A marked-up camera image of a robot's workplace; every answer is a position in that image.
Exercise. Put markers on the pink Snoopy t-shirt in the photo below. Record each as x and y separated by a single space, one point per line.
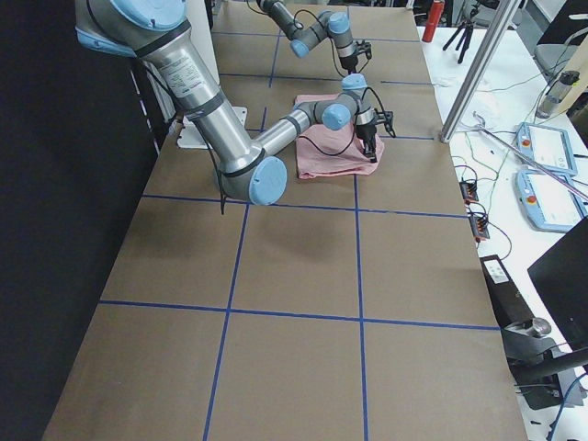
321 152

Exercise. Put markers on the aluminium frame post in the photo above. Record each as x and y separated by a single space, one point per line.
492 38

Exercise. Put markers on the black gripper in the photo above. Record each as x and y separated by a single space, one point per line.
367 133
347 62

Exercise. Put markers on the red bottle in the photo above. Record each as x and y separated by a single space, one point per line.
433 18

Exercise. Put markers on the teach pendant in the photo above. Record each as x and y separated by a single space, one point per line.
547 146
549 206

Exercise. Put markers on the brown paper table cover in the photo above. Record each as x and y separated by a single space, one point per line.
353 309

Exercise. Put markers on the left teach pendant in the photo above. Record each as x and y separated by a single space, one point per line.
547 146

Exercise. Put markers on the black box with label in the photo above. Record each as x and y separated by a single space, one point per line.
510 308

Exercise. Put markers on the right teach pendant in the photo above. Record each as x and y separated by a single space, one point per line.
549 206

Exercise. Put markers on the black tripod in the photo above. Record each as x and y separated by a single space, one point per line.
464 32

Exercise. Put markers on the black monitor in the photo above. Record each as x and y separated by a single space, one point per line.
560 279

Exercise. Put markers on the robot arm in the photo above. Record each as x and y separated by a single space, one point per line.
159 32
348 54

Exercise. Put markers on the black orange terminal block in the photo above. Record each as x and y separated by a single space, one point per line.
469 190

